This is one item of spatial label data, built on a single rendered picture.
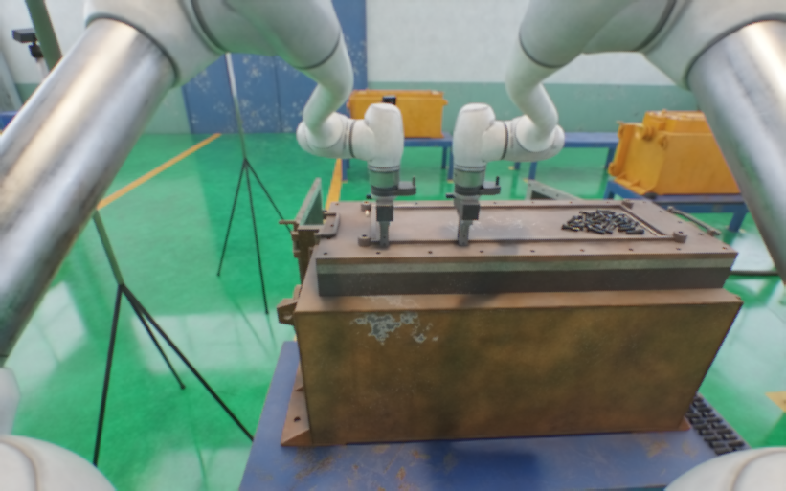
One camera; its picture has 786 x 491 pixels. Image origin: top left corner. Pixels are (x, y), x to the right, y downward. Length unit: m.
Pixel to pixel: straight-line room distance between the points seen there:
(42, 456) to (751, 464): 0.42
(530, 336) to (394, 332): 0.41
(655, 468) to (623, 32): 1.45
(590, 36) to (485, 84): 9.94
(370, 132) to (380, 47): 9.08
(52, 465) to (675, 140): 4.50
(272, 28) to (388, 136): 0.53
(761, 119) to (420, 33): 9.76
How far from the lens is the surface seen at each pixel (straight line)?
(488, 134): 1.05
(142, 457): 2.60
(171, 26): 0.59
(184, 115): 11.09
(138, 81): 0.56
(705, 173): 4.86
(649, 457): 1.76
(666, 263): 1.42
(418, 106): 6.28
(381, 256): 1.10
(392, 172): 1.05
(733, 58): 0.58
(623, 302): 1.33
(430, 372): 1.28
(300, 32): 0.57
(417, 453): 1.52
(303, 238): 1.64
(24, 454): 0.33
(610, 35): 0.61
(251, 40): 0.58
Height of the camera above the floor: 1.89
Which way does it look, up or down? 27 degrees down
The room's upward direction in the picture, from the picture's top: 1 degrees clockwise
